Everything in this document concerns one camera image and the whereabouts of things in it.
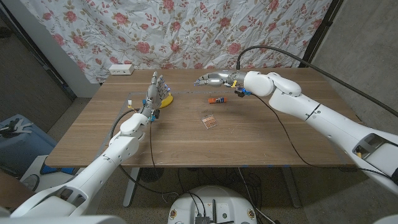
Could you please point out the white table leg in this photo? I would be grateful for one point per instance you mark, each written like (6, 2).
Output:
(130, 186)

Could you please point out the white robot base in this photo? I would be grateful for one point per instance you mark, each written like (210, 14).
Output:
(214, 202)

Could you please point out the blue storage bin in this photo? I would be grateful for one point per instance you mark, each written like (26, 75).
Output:
(25, 147)

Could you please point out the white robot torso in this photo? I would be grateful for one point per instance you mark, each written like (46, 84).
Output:
(62, 220)

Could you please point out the black backdrop pole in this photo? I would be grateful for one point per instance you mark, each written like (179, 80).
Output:
(320, 31)

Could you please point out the white floor platform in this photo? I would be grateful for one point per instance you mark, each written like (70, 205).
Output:
(37, 163)

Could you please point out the blue flat item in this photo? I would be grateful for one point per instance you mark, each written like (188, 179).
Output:
(57, 170)

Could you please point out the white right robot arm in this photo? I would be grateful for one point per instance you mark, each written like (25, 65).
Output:
(311, 109)

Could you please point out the black white tool bundle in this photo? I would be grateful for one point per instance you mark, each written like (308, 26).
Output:
(14, 127)

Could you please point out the clear eyeshadow palette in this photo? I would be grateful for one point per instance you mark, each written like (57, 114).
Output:
(210, 122)

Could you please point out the yellow toy banana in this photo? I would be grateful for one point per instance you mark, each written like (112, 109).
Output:
(168, 101)

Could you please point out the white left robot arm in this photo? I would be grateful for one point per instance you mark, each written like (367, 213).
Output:
(118, 149)

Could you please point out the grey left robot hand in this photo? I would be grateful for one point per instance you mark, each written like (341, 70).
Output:
(154, 95)

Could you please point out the black base antenna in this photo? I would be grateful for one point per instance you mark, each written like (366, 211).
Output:
(214, 210)

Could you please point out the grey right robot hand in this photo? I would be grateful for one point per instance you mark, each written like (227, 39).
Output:
(219, 77)

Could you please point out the floral backdrop cloth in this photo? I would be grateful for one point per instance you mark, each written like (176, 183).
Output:
(186, 31)

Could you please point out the orange glue stick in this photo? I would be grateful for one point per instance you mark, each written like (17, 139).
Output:
(217, 100)

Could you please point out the person bare leg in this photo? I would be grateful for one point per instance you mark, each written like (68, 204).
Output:
(12, 191)

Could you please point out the dark round floor fan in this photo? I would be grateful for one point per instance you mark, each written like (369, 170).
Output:
(151, 174)

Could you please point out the black wall trim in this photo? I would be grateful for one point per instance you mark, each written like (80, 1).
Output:
(37, 53)

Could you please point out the white power strip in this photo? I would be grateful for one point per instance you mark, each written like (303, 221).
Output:
(121, 69)

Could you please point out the grey table leg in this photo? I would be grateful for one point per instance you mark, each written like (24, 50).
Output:
(292, 189)

